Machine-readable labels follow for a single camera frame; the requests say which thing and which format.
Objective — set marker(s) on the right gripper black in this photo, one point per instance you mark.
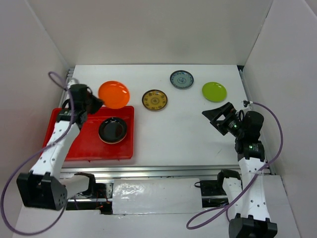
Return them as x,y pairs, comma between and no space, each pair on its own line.
229,112

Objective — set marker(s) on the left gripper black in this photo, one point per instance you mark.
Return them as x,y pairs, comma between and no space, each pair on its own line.
98,102

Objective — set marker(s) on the black plate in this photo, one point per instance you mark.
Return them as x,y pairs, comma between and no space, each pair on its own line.
112,130

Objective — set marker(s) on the yellow patterned plate dark rim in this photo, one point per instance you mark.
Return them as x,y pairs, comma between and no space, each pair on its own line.
154,100

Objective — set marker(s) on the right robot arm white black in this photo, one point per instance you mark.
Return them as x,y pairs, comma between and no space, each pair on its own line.
248,213

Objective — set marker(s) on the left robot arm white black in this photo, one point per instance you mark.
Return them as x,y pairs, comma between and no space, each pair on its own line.
41,187

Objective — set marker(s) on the red plastic bin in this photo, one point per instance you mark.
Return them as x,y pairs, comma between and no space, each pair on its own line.
89,147

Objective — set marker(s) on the green plate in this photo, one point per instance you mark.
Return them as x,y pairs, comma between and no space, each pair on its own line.
214,92

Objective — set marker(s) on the blue patterned plate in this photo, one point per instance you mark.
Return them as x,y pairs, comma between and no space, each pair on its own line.
181,79

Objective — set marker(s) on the white foam cover board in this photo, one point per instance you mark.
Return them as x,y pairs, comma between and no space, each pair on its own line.
156,196

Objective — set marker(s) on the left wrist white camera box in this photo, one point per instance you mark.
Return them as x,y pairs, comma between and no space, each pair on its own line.
72,81

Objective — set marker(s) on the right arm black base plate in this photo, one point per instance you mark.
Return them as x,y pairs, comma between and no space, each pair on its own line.
211,188

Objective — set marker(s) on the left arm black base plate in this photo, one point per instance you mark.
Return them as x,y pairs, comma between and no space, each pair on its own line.
100,191

